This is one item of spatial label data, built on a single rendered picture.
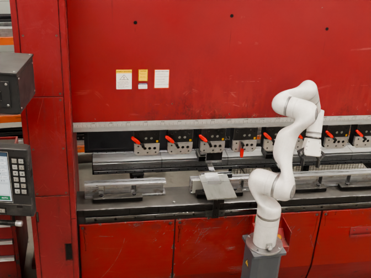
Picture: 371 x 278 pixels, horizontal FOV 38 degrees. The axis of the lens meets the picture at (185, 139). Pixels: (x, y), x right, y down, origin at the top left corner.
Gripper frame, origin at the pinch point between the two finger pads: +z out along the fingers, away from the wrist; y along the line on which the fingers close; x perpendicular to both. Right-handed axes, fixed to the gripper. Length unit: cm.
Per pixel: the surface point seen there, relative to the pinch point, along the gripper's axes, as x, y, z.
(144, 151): -40, 88, 4
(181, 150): -39, 66, 1
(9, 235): -88, 162, 71
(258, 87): -20, 28, -41
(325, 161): -72, -46, -2
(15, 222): 12, 152, 43
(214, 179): -44, 41, 17
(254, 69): -15, 34, -50
